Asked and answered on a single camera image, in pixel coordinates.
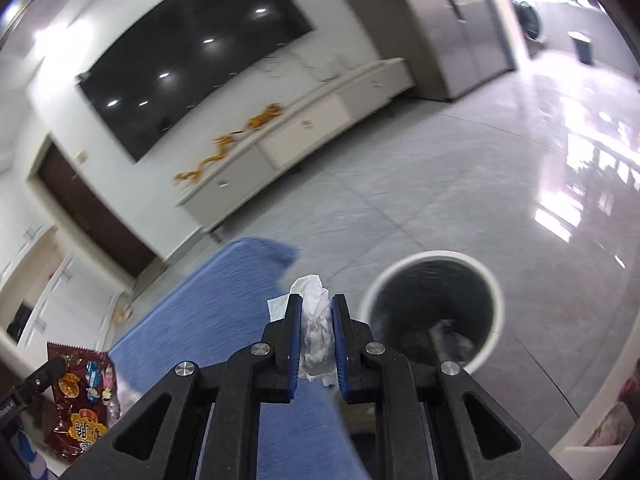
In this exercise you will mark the blue fluffy mat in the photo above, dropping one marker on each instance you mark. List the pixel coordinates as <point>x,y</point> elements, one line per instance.
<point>210,300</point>

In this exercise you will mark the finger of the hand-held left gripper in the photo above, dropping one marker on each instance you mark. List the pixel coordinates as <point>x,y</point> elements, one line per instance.
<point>42,375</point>

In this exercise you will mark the large black wall television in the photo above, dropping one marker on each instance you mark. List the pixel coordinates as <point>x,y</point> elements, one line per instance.
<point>190,50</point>

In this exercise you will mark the white tissue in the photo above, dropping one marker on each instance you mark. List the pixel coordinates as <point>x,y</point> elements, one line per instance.
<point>315,330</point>

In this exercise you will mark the brown doormat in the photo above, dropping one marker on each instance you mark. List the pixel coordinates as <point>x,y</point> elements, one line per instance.
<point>147,277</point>

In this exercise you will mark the crumpled grey wrapper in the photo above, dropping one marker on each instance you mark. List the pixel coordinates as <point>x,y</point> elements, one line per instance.
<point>450,340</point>

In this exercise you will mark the grey steel refrigerator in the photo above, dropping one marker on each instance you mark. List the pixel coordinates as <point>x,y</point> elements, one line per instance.
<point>460,35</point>

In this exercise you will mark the red snack packet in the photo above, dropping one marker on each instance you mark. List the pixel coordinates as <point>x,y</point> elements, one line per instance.
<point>80,410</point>

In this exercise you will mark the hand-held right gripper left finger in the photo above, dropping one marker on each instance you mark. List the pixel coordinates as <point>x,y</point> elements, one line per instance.
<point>295,345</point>

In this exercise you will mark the small dark green bin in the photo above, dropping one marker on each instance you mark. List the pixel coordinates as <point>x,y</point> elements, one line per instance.
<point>582,50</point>

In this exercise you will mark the floral cloth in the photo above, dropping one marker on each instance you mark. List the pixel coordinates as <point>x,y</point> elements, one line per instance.
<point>612,420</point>

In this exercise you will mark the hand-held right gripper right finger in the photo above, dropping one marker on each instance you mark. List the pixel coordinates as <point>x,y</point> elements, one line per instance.
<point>338,345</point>

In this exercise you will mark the golden dragon ornament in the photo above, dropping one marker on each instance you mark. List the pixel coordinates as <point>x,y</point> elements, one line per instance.
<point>262,117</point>

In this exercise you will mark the white bin with black liner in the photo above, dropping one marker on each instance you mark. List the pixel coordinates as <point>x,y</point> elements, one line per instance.
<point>425,295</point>

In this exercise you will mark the white television cabinet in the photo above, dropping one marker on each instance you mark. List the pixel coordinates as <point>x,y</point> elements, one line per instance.
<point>300,130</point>

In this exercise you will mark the white panelled cupboard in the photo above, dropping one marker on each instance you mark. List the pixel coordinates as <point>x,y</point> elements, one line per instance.
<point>75,300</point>

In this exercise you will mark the dark brown door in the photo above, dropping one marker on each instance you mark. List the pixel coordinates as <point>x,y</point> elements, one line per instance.
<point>95,210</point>

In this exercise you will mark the washing machine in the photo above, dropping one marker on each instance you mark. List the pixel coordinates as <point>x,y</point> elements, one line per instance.
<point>530,20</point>

